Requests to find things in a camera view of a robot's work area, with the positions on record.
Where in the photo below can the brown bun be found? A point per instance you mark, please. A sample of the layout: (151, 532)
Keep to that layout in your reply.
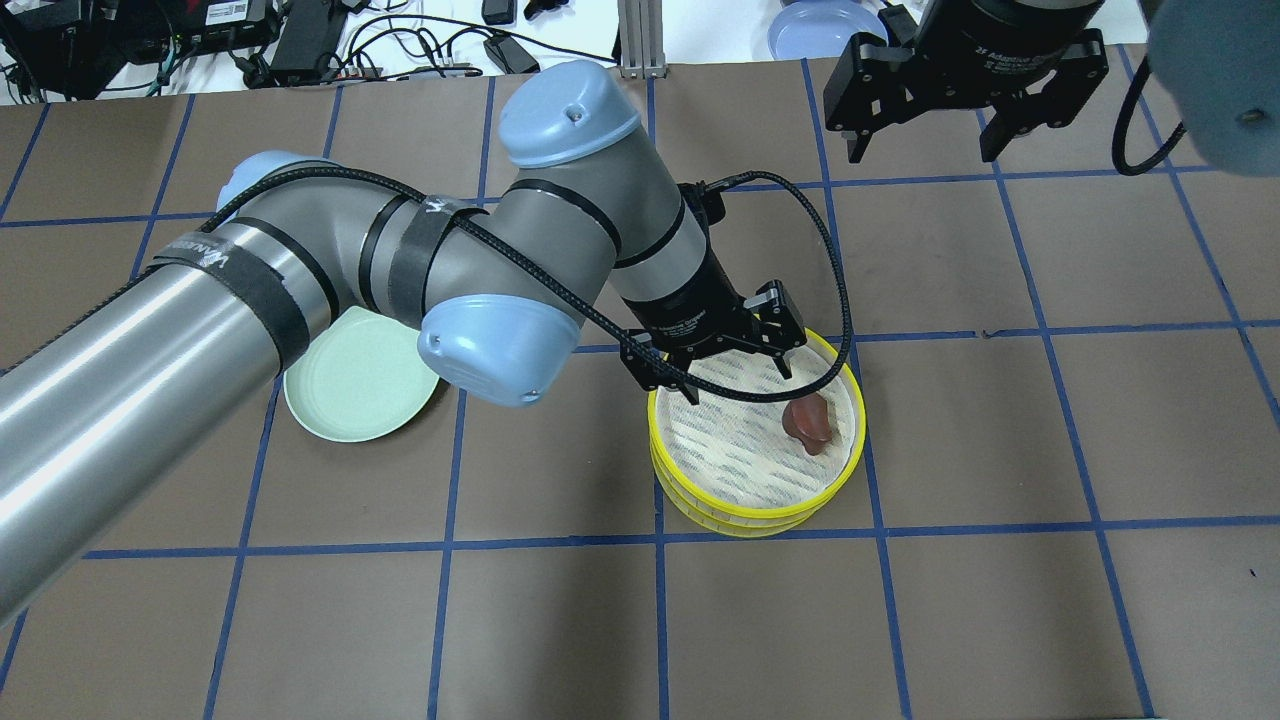
(807, 420)

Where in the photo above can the black power adapter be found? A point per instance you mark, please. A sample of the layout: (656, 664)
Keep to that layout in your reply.
(309, 39)

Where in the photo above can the light green plate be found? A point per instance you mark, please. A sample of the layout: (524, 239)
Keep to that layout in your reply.
(361, 379)

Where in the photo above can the blue plate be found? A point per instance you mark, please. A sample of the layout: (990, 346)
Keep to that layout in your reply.
(820, 29)

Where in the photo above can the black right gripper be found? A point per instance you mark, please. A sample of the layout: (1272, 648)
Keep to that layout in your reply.
(985, 40)

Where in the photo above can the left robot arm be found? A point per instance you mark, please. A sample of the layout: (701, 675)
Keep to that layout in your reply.
(592, 230)

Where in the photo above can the aluminium frame post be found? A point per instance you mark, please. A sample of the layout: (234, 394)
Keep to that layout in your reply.
(641, 53)

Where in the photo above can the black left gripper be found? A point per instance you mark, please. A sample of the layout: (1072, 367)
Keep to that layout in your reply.
(682, 296)

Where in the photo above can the black electronics box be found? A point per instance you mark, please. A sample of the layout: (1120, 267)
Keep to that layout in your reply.
(209, 27)

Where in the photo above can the yellow steamer basket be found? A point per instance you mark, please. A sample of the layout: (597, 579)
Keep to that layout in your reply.
(732, 468)

